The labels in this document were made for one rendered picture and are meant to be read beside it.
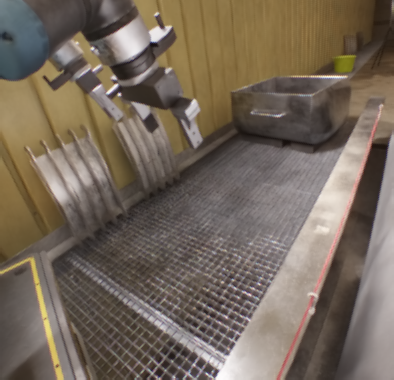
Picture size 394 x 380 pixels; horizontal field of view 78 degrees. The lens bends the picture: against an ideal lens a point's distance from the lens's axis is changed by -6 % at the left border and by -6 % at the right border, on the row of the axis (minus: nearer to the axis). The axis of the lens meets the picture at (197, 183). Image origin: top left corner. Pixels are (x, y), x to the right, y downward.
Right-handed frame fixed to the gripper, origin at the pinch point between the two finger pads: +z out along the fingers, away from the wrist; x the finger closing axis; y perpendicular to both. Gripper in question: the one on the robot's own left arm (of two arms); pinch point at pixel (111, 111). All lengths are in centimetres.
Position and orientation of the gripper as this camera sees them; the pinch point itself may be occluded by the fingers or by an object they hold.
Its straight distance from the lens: 86.1
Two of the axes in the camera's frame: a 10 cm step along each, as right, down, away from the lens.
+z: 5.3, 6.9, 4.9
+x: -4.4, -2.7, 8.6
